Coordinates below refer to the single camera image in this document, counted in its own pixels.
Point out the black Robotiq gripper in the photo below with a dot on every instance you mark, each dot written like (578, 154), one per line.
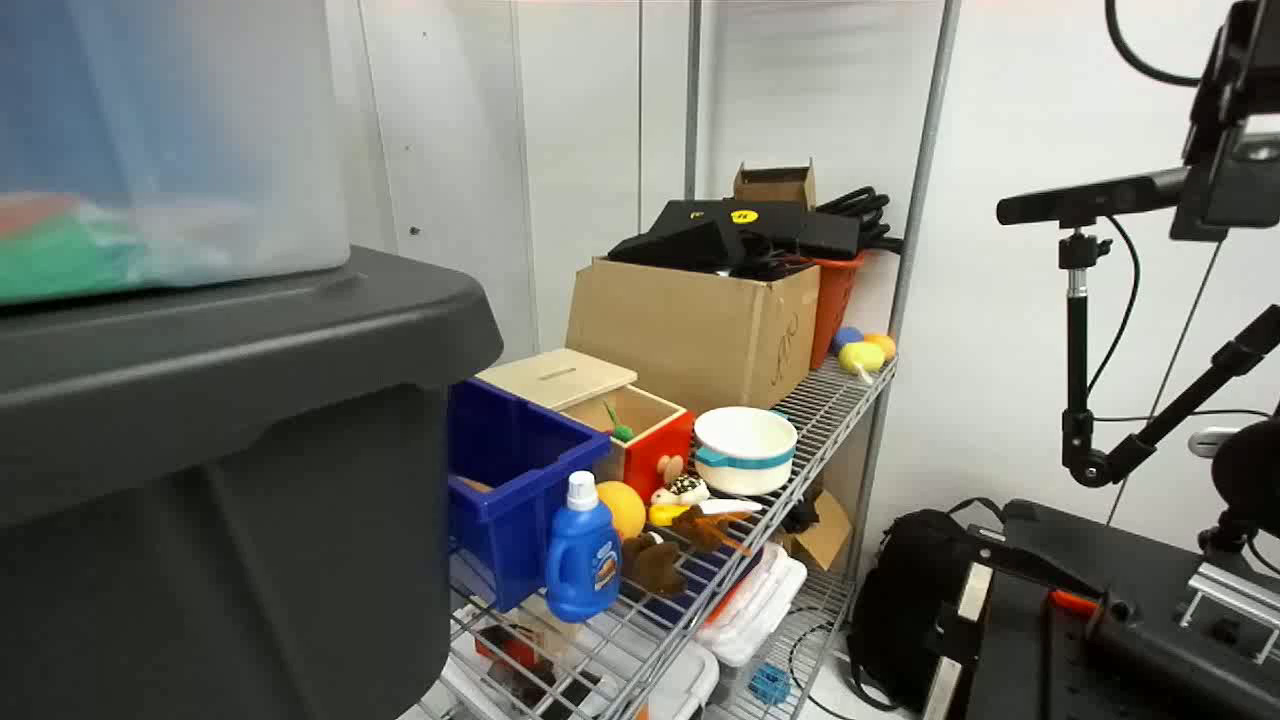
(1243, 134)

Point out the white dish with teal band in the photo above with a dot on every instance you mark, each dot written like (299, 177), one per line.
(745, 455)

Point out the dark brown plush bear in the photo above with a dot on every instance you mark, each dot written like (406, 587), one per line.
(657, 566)

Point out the black plastic parts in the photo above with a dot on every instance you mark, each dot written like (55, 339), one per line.
(861, 212)

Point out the yellow toy maraca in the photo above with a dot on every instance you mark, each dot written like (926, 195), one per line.
(861, 358)

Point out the orange plastic bin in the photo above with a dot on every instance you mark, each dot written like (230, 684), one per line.
(837, 304)

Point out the small cardboard box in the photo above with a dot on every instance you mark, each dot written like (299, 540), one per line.
(773, 185)

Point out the black flat platform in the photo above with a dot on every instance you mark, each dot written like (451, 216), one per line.
(1146, 653)

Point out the black bag with yellow sticker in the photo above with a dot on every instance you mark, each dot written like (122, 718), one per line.
(723, 235)

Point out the black backpack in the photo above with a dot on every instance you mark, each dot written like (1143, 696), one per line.
(915, 600)

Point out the loose cardboard flap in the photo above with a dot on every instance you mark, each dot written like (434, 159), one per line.
(824, 535)

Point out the large cardboard box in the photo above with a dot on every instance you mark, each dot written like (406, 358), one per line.
(692, 335)

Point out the white plastic knife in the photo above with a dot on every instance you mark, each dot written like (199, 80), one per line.
(728, 507)

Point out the yellow giraffe toy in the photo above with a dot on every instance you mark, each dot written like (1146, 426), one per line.
(672, 507)

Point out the white plastic container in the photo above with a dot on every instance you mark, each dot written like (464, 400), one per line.
(753, 607)
(681, 684)

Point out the green toy block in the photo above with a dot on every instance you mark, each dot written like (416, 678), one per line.
(618, 426)

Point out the yellow orange ball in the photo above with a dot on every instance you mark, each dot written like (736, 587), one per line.
(621, 509)

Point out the blue tape roll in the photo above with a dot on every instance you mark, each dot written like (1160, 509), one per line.
(771, 682)

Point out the wooden box with red drawer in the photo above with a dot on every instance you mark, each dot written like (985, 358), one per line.
(555, 379)

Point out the blue detergent bottle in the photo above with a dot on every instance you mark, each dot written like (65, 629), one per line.
(582, 561)

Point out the blue plastic bin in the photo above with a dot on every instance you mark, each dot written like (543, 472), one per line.
(515, 492)

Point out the clear plastic storage bin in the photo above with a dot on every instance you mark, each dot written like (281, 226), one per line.
(174, 134)

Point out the dark grey storage tote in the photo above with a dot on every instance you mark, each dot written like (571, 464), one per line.
(224, 507)

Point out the black bar camera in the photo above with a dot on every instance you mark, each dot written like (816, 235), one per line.
(1093, 198)

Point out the black camera stand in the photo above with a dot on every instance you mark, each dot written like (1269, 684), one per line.
(1074, 363)

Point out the black round mount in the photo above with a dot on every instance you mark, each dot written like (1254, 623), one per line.
(1254, 481)

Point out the silver aluminium rail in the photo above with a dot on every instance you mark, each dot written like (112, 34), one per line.
(1233, 592)

